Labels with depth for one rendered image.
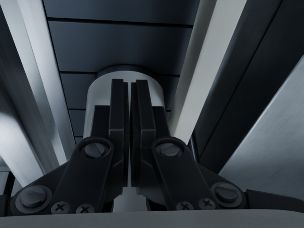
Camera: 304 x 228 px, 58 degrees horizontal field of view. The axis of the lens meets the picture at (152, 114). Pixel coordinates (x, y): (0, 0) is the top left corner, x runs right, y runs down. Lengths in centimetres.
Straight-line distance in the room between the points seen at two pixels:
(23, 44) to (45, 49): 7
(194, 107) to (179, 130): 2
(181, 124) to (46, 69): 9
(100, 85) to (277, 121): 16
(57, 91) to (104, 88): 5
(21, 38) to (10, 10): 2
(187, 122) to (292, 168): 21
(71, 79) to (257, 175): 25
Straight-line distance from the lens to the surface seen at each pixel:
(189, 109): 15
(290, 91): 23
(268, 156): 31
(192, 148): 33
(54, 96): 20
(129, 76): 17
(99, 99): 16
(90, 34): 16
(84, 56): 17
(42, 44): 17
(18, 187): 41
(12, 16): 23
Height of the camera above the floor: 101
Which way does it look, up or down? 36 degrees down
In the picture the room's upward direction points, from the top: 176 degrees clockwise
